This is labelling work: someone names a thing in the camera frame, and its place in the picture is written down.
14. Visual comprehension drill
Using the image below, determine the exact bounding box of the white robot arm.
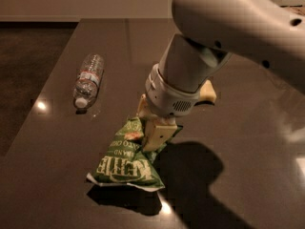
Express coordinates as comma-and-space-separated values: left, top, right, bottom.
137, 0, 305, 152

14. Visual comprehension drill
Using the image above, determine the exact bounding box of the yellow sponge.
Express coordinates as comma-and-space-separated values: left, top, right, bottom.
197, 80, 217, 104

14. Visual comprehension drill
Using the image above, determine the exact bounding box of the clear plastic water bottle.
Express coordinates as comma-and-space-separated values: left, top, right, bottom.
73, 54, 105, 109

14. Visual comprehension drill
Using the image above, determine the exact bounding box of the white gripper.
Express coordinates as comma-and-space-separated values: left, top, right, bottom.
136, 64, 199, 152

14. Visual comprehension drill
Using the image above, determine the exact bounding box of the green jalapeno chip bag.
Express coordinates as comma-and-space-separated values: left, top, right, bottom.
87, 117, 183, 192

